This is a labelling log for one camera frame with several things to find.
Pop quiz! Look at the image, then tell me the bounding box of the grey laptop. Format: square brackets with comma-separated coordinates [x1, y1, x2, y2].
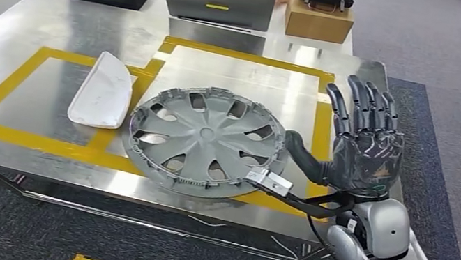
[151, 0, 278, 34]

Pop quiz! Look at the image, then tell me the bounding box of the black camera cable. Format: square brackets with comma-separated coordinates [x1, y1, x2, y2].
[241, 175, 359, 254]

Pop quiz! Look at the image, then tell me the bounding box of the brown cardboard box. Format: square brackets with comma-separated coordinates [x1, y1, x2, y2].
[280, 0, 358, 47]

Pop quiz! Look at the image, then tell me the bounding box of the white plastic shell part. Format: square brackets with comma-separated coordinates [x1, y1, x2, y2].
[65, 46, 139, 134]

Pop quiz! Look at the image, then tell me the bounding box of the grey plastic wheel cover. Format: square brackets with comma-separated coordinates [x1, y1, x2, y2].
[114, 73, 299, 212]

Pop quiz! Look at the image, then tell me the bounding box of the stainless steel workbench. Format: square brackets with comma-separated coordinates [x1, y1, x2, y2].
[0, 0, 429, 260]

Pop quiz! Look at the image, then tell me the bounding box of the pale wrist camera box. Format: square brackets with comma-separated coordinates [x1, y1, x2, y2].
[242, 165, 296, 199]

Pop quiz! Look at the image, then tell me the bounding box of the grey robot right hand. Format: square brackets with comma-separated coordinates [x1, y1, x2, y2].
[276, 65, 416, 204]

